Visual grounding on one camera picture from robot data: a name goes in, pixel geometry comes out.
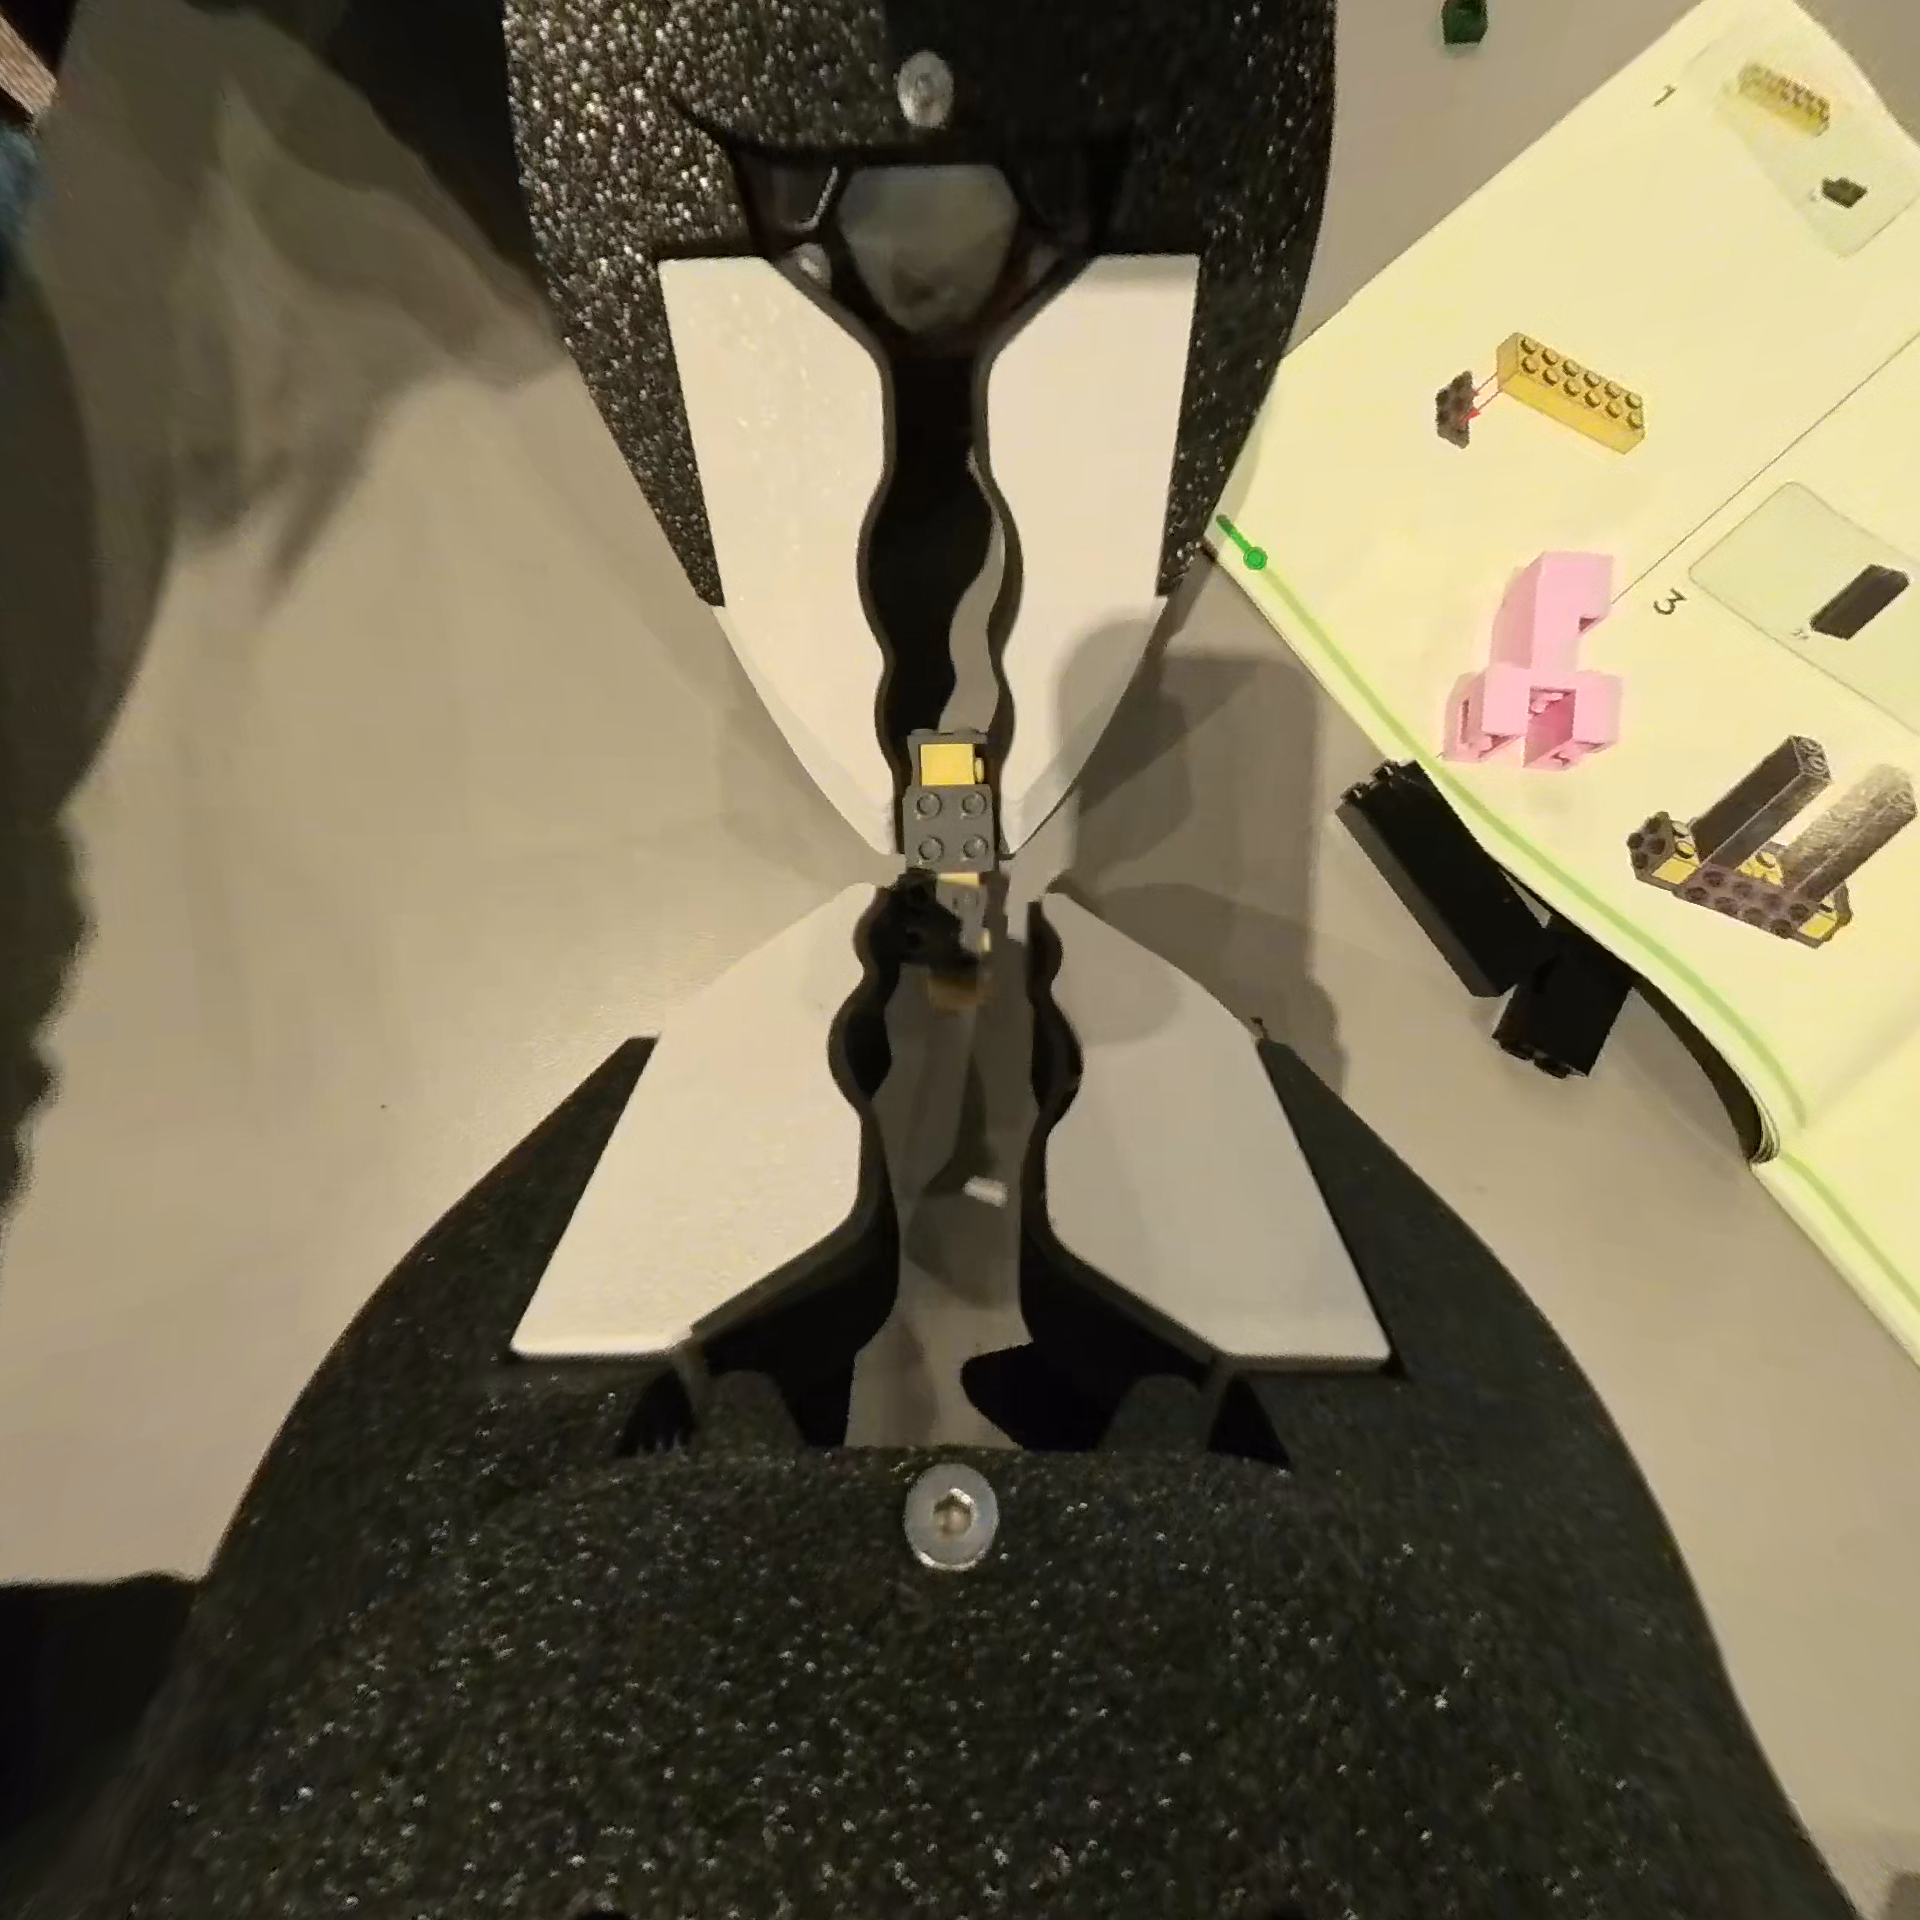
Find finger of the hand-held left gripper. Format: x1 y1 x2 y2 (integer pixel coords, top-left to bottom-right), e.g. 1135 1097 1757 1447
961 248 1204 870
657 252 991 888

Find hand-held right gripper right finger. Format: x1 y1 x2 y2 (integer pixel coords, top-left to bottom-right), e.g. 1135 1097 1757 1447
1020 897 1396 1369

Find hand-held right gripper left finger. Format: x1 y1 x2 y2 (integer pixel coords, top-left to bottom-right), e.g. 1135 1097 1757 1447
507 882 911 1369

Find long yellow building brick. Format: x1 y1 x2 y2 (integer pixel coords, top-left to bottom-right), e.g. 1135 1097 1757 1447
900 727 1003 1015

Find short black brick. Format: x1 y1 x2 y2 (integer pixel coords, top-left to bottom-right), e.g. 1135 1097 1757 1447
1492 921 1634 1079

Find long black brick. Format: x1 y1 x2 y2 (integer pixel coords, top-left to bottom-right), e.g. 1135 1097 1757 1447
1338 760 1550 999

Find pale green instruction booklet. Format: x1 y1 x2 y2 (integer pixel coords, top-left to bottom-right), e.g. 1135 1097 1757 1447
1201 0 1920 1369

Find pink brick figure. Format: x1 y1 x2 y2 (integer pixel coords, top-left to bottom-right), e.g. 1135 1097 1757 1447
1441 546 1629 770

